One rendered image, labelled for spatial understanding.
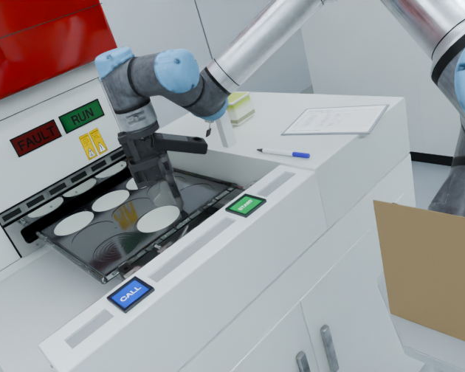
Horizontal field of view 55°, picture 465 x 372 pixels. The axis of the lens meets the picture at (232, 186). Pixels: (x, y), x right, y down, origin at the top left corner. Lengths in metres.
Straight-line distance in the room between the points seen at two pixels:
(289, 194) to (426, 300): 0.30
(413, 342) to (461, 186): 0.23
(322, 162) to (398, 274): 0.30
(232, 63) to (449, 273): 0.53
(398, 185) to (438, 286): 0.54
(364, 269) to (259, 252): 0.37
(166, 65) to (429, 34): 0.42
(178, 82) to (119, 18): 2.23
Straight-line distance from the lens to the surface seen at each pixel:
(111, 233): 1.05
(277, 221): 0.82
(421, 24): 0.66
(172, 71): 0.80
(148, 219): 1.03
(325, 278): 0.99
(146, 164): 0.93
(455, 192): 0.70
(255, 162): 1.00
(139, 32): 3.08
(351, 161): 0.98
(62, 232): 1.16
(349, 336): 1.16
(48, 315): 1.05
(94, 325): 0.72
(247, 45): 0.90
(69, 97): 1.25
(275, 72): 3.88
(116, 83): 0.88
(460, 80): 0.58
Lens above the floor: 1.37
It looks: 27 degrees down
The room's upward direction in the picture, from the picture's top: 18 degrees counter-clockwise
